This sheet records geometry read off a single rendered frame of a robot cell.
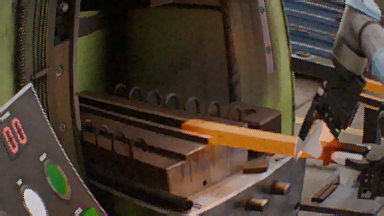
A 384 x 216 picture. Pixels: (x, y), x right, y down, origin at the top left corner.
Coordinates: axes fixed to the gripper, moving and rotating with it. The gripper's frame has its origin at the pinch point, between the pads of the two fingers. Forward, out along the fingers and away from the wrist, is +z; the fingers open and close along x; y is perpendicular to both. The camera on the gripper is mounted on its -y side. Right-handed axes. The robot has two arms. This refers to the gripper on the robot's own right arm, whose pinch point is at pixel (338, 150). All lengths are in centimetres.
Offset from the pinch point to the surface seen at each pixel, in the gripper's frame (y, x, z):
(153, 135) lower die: 1.5, -3.9, 37.1
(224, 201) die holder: 9.7, -6.1, 21.3
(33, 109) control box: -17, -44, 22
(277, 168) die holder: 9.8, 9.6, 21.3
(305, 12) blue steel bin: 42, 340, 205
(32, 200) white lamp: -9, -55, 12
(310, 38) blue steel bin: 65, 340, 204
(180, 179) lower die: 5.3, -9.3, 27.3
